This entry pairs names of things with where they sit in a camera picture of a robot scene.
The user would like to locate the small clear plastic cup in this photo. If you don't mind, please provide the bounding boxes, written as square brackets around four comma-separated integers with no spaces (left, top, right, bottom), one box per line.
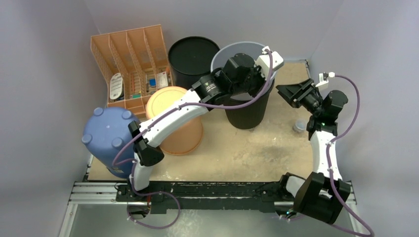
[293,119,307,133]

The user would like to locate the orange plastic bucket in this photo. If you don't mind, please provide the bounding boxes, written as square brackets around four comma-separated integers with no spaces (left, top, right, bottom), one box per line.
[141,86,204,155]

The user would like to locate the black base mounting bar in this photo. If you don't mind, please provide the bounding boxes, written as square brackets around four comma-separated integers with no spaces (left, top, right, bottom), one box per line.
[116,181,293,214]

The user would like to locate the large blue plastic bucket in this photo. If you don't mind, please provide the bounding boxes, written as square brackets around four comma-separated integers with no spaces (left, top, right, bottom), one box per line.
[82,107,139,179]

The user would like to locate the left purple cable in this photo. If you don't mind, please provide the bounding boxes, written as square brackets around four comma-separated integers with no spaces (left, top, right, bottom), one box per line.
[111,48,274,229]

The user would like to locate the grey plastic bucket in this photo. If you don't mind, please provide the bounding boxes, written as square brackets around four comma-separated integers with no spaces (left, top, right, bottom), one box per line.
[210,41,277,102]

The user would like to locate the dark navy cylindrical bin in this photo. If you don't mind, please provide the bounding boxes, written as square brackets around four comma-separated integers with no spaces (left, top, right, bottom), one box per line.
[168,36,220,89]

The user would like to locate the white oval package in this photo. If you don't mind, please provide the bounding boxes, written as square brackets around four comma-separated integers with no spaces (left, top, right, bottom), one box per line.
[109,73,124,100]

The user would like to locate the black ribbed bin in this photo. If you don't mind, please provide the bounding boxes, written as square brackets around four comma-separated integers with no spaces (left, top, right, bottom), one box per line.
[225,81,275,130]

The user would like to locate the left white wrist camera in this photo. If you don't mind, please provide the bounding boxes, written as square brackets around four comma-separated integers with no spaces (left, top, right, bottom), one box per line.
[255,46,285,80]

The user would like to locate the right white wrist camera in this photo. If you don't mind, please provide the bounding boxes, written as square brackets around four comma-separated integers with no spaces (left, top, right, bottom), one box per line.
[315,72,335,91]

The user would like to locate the aluminium frame rail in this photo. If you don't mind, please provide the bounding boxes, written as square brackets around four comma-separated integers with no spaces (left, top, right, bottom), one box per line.
[67,181,357,207]

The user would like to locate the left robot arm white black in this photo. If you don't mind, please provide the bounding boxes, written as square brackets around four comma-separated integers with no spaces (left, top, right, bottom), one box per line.
[128,48,283,202]

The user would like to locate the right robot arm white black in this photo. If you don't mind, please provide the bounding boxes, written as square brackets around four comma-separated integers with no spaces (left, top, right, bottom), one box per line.
[276,79,350,224]

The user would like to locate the small boxes in organizer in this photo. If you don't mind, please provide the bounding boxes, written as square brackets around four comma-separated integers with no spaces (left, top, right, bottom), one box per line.
[129,70,172,99]

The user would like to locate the orange plastic file organizer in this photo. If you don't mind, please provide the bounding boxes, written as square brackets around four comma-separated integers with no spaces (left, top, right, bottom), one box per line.
[90,25,174,118]

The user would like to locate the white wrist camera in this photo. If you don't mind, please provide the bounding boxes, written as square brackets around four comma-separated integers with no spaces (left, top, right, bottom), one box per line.
[255,46,285,80]
[315,72,335,91]

